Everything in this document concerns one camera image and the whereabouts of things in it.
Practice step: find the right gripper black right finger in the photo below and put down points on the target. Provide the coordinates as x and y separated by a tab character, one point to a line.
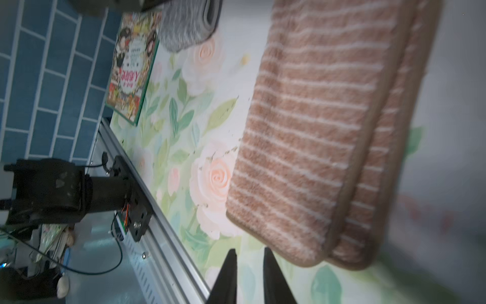
275	287

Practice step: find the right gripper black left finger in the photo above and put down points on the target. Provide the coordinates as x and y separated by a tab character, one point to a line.
225	287

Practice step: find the brown striped dishcloth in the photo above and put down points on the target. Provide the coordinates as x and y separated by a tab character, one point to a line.
327	127

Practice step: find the grey striped dishcloth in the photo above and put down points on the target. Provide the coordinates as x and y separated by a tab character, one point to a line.
186	23

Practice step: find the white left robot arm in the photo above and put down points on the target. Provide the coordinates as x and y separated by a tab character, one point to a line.
54	191

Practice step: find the left picture book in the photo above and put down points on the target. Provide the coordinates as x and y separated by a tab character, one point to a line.
135	49

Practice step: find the aluminium frame rail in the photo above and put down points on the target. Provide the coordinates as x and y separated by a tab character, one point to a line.
175	273

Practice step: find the white perforated cable duct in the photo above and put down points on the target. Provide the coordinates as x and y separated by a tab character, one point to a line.
142	265

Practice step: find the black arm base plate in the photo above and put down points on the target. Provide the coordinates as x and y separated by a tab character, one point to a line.
137	210

